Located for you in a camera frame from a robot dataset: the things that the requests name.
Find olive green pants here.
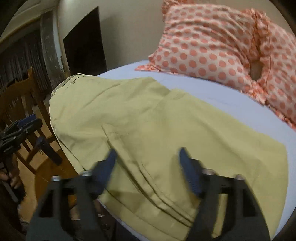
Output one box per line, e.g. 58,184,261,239
50,74,288,240

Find person's left hand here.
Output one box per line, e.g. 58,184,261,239
1,171,23,189

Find wooden chair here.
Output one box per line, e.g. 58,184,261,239
1,69,78,200

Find white bed mattress sheet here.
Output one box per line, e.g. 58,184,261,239
97,60,296,239

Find polka dot pillow rear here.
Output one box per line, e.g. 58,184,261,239
243,9,295,130

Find polka dot pillow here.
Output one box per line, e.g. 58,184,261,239
137,1,266,104
243,9,295,130

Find polka dot pillow front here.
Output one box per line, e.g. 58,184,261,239
137,1,266,104

